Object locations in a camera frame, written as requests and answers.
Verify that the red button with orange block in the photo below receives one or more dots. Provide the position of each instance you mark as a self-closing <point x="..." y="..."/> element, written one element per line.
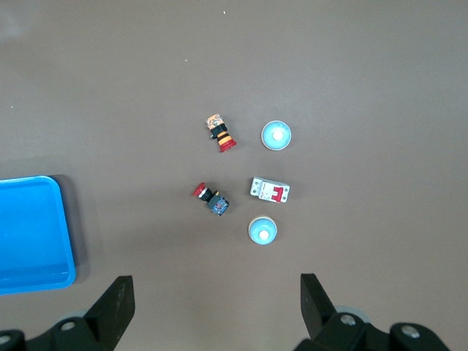
<point x="223" y="139"/>

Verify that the red button with black block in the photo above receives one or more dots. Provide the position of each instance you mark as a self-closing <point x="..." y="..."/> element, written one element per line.
<point x="218" y="206"/>

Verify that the blue plastic tray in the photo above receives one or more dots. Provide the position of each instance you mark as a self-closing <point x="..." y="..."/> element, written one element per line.
<point x="29" y="234"/>

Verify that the white red circuit breaker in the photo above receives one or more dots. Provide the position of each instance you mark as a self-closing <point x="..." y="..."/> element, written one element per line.
<point x="268" y="190"/>

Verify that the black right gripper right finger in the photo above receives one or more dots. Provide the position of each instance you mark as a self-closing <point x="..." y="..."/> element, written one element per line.
<point x="318" y="311"/>

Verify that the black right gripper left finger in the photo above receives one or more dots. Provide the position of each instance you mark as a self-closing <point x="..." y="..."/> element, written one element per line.
<point x="109" y="311"/>

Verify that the blue service bell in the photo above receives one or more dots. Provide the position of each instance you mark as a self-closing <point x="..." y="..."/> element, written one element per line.
<point x="276" y="135"/>
<point x="262" y="231"/>

